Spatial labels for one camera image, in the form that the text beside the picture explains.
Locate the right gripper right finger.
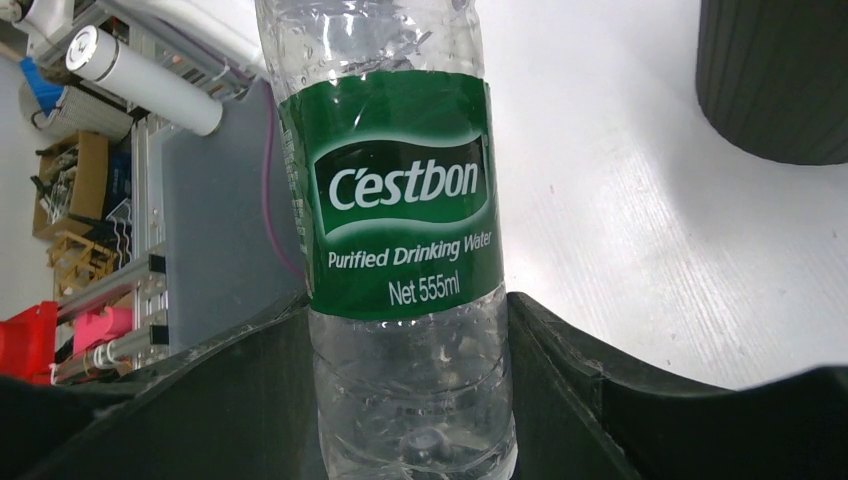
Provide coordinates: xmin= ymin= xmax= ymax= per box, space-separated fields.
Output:
xmin=507 ymin=292 xmax=847 ymax=479

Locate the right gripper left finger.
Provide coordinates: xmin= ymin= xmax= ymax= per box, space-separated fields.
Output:
xmin=1 ymin=298 xmax=326 ymax=479

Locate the clear bottle dark green label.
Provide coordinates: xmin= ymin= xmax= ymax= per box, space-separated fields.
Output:
xmin=255 ymin=1 xmax=518 ymax=479

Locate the black ribbed plastic bin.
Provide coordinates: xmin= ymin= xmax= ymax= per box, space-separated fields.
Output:
xmin=695 ymin=0 xmax=847 ymax=166

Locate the pink plastic object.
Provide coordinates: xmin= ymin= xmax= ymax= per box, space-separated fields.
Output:
xmin=72 ymin=306 xmax=133 ymax=355

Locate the wooden rack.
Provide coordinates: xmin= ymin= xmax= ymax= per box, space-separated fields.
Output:
xmin=46 ymin=231 xmax=119 ymax=301

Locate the red plastic object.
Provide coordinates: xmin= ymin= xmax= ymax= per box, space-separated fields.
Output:
xmin=1 ymin=301 xmax=58 ymax=385

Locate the cardboard box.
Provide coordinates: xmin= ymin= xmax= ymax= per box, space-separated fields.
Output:
xmin=31 ymin=131 xmax=109 ymax=241

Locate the white cylinder tube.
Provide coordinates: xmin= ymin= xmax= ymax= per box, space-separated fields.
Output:
xmin=65 ymin=25 xmax=223 ymax=136

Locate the aluminium frame rail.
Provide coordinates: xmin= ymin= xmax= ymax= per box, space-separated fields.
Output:
xmin=52 ymin=26 xmax=266 ymax=386

